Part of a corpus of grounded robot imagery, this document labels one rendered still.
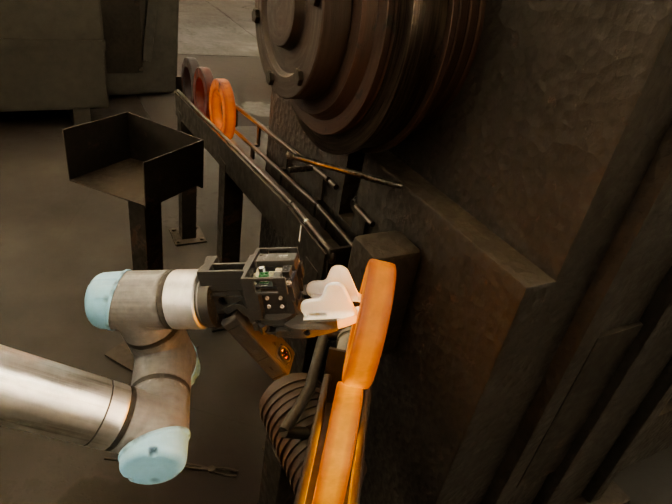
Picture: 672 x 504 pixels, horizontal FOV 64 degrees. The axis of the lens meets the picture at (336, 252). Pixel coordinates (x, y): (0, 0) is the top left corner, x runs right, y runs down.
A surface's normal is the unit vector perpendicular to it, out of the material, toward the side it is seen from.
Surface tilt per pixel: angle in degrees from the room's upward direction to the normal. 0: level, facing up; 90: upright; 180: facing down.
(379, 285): 18
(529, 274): 0
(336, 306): 88
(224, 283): 89
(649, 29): 90
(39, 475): 0
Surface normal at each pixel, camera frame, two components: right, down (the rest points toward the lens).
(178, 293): -0.18, -0.28
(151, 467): 0.18, 0.60
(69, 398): 0.63, -0.24
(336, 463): -0.03, -0.13
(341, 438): 0.04, -0.45
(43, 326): 0.14, -0.83
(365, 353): -0.09, 0.32
